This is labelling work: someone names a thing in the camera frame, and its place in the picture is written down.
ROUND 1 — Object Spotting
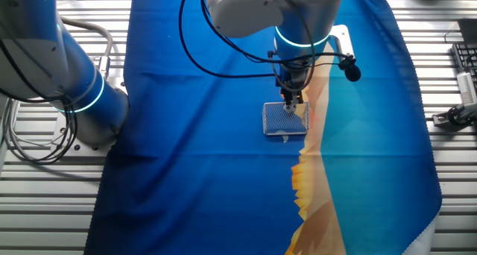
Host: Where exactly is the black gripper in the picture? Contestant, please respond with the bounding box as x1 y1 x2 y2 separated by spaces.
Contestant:
276 62 310 107

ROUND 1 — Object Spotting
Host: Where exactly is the white mesh toy goal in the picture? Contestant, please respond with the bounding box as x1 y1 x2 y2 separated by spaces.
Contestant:
262 100 311 136

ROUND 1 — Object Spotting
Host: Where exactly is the blue mountain print cloth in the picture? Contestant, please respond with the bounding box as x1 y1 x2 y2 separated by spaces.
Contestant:
83 0 443 255

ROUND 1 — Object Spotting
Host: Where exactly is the black keyboard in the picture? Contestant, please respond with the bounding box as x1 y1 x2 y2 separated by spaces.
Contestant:
451 42 477 85

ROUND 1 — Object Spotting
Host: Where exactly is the black box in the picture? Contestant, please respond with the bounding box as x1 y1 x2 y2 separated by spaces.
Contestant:
457 18 477 43

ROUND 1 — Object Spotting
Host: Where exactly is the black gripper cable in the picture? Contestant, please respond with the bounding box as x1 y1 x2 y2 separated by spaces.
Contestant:
177 0 279 79

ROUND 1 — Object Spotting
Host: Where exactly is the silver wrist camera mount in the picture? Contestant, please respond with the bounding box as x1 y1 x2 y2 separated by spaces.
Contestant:
327 23 356 59

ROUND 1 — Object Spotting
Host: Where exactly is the grey camera on stand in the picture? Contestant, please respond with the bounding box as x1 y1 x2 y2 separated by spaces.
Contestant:
456 71 477 106

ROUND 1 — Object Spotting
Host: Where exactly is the thick grey base cable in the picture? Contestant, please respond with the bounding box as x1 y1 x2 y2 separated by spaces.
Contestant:
59 16 114 81

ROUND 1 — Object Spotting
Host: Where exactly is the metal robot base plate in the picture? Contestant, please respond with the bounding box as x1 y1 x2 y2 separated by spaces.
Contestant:
50 81 130 160

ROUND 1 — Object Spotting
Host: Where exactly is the black looped base cable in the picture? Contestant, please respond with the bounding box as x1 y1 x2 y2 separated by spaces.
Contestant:
0 34 81 165

